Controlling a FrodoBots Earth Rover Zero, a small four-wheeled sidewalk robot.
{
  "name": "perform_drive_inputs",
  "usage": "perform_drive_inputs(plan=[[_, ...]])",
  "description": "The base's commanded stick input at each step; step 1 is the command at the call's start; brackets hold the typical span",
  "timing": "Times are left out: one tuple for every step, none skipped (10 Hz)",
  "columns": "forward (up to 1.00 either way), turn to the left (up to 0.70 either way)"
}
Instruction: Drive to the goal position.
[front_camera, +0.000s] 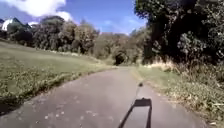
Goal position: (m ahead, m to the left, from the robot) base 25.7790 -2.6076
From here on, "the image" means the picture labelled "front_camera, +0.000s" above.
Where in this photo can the grey asphalt path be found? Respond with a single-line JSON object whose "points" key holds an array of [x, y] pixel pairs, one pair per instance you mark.
{"points": [[100, 96]]}

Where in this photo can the wood of trees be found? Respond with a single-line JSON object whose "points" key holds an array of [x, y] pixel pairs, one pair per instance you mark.
{"points": [[173, 33]]}

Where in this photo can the grass verge with dry stalks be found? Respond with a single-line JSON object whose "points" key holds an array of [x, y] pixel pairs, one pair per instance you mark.
{"points": [[188, 90]]}

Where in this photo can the building with pale roof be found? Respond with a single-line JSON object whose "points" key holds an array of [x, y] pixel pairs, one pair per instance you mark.
{"points": [[8, 24]]}

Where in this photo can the grass field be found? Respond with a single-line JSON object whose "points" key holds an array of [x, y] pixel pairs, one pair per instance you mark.
{"points": [[33, 66]]}

